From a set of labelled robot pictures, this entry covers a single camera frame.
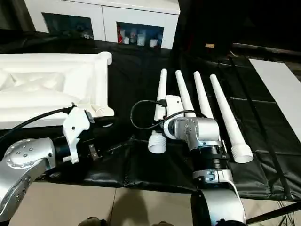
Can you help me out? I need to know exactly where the black floor cable bundle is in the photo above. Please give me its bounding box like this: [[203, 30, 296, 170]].
[[277, 200, 301, 226]]

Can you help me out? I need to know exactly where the black folding stand leg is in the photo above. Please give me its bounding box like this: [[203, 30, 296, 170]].
[[246, 201, 301, 224]]

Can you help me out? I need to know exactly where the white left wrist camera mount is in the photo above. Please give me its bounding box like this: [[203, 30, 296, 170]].
[[63, 106, 91, 164]]

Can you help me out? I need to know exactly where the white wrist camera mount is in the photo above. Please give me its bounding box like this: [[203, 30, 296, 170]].
[[154, 94, 184, 132], [63, 106, 91, 164]]

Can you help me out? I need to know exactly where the flat white board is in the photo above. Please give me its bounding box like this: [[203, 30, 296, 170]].
[[248, 58, 301, 144]]

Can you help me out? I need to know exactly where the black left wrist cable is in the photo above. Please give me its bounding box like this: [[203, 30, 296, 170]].
[[0, 105, 76, 142]]

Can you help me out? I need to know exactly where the white plastic table top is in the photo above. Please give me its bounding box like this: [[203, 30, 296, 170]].
[[0, 52, 116, 129]]

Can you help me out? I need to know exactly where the black work mat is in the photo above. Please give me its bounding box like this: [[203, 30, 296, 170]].
[[0, 30, 301, 201]]

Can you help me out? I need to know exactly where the white cabinet with openings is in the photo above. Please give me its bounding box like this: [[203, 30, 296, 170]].
[[24, 0, 181, 50]]

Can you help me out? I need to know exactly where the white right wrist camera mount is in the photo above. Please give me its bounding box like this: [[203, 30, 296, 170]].
[[154, 94, 184, 132]]

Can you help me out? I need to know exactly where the white plastic table leg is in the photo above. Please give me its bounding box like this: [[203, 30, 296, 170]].
[[148, 68, 168, 155], [209, 74, 254, 163], [175, 70, 196, 117], [193, 72, 214, 120]]

